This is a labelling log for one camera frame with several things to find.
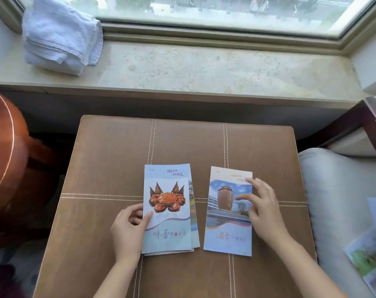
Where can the brown leather ottoman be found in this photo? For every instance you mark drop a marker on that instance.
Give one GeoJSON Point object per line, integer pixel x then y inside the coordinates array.
{"type": "Point", "coordinates": [113, 158]}

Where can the crab picture brochure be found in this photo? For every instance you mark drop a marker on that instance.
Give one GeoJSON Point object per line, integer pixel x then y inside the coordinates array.
{"type": "Point", "coordinates": [167, 220]}

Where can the person's right hand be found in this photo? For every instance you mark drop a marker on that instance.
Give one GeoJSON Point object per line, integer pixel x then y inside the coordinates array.
{"type": "Point", "coordinates": [267, 214]}

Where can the white armchair seat cushion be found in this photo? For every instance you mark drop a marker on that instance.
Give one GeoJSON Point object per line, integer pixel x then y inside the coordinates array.
{"type": "Point", "coordinates": [333, 198]}

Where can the person's left thumb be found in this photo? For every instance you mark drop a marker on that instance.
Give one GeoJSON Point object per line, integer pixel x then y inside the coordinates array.
{"type": "Point", "coordinates": [147, 219]}

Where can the jar picture brochure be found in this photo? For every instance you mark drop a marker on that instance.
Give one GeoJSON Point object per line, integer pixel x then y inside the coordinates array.
{"type": "Point", "coordinates": [226, 211]}

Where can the stack of colourful leaflets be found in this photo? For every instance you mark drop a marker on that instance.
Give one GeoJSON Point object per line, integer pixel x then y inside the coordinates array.
{"type": "Point", "coordinates": [195, 220]}

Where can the white folded towel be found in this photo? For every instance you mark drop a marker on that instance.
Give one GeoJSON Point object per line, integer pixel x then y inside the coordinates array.
{"type": "Point", "coordinates": [57, 37]}

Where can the white armchair back cushion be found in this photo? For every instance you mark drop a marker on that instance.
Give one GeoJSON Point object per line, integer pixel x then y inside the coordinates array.
{"type": "Point", "coordinates": [352, 144]}

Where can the person's left hand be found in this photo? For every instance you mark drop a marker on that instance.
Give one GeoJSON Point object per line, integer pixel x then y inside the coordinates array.
{"type": "Point", "coordinates": [126, 235]}

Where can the person's right forearm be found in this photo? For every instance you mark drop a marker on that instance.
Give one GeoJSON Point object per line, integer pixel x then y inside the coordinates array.
{"type": "Point", "coordinates": [302, 273]}

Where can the dark wooden armchair frame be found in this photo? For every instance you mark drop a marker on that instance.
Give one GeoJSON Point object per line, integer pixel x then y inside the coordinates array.
{"type": "Point", "coordinates": [374, 121]}

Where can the marble window sill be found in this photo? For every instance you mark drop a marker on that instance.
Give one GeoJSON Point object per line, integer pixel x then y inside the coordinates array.
{"type": "Point", "coordinates": [212, 71]}

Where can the person's left forearm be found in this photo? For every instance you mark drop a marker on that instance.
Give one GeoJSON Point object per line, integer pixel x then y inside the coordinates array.
{"type": "Point", "coordinates": [119, 280]}

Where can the window with beige frame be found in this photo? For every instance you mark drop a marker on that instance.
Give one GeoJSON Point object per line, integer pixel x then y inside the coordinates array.
{"type": "Point", "coordinates": [225, 30]}

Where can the photo printed leaflet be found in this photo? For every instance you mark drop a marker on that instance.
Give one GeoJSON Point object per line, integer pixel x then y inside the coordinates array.
{"type": "Point", "coordinates": [367, 260]}

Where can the person's right thumb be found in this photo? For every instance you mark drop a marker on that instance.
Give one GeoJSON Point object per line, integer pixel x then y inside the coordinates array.
{"type": "Point", "coordinates": [245, 198]}

